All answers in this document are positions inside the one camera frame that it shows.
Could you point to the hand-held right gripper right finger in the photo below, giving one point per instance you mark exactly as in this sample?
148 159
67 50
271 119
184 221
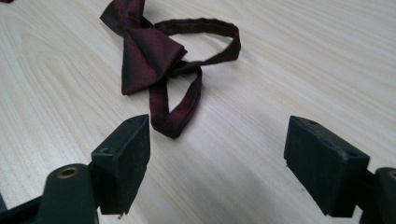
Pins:
323 168

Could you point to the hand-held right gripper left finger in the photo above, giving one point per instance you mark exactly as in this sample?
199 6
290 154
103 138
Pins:
124 161

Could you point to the dark red bow tie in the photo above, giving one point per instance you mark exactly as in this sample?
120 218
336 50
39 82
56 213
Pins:
146 53

